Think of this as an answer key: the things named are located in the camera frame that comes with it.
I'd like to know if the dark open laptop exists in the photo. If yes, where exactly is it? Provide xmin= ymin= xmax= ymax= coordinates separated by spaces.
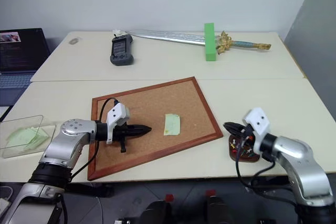
xmin=0 ymin=27 xmax=51 ymax=89

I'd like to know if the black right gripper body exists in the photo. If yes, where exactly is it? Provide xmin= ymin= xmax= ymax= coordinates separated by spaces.
xmin=237 ymin=125 xmax=255 ymax=146

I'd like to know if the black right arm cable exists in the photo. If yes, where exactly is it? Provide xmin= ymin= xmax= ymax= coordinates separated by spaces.
xmin=234 ymin=128 xmax=277 ymax=192

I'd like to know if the white power adapter cable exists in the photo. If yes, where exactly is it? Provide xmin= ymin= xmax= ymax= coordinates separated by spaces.
xmin=0 ymin=185 xmax=14 ymax=214

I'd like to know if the green sticky note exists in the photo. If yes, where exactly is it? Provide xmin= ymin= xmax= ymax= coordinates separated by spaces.
xmin=163 ymin=113 xmax=182 ymax=137

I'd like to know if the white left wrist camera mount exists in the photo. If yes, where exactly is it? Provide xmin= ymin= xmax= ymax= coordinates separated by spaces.
xmin=106 ymin=103 xmax=131 ymax=145

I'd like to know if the brown pushpin tray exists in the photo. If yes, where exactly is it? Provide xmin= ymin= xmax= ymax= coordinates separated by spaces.
xmin=227 ymin=134 xmax=261 ymax=163

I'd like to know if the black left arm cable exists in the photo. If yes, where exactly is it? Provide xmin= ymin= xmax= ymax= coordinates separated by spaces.
xmin=70 ymin=98 xmax=119 ymax=180

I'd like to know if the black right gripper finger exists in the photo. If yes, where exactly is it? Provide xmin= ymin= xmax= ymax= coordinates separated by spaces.
xmin=225 ymin=127 xmax=244 ymax=139
xmin=223 ymin=121 xmax=245 ymax=131

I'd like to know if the clear plastic box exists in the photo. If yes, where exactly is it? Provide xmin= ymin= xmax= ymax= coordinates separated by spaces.
xmin=0 ymin=114 xmax=57 ymax=159

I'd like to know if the grey partition panel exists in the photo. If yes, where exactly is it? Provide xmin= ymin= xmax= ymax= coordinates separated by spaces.
xmin=282 ymin=0 xmax=336 ymax=124

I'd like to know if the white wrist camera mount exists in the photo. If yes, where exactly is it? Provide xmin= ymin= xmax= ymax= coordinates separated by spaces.
xmin=242 ymin=107 xmax=271 ymax=154
xmin=106 ymin=103 xmax=131 ymax=145

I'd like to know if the wood-framed cork board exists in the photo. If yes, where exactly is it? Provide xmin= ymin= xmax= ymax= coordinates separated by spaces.
xmin=87 ymin=76 xmax=224 ymax=182

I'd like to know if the green notes stack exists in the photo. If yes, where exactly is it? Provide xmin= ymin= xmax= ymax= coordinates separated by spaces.
xmin=5 ymin=126 xmax=50 ymax=150

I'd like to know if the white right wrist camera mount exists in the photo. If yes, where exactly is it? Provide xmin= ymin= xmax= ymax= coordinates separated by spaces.
xmin=242 ymin=107 xmax=271 ymax=154

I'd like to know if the silver toy sword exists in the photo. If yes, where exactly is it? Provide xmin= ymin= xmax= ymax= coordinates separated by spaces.
xmin=125 ymin=30 xmax=272 ymax=55

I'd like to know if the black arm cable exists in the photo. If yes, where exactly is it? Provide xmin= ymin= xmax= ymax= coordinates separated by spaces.
xmin=70 ymin=98 xmax=119 ymax=180
xmin=234 ymin=128 xmax=277 ymax=192

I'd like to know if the dark rounded shape red cap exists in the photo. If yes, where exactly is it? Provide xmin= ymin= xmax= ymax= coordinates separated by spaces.
xmin=204 ymin=189 xmax=235 ymax=224
xmin=141 ymin=194 xmax=175 ymax=224

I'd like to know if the black handheld controller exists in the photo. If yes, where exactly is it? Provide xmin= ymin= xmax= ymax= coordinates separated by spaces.
xmin=109 ymin=34 xmax=135 ymax=67

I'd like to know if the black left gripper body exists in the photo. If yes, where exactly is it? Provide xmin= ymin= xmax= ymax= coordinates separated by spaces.
xmin=112 ymin=124 xmax=132 ymax=154

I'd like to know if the green foam block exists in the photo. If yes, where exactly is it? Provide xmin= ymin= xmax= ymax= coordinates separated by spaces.
xmin=204 ymin=22 xmax=217 ymax=62

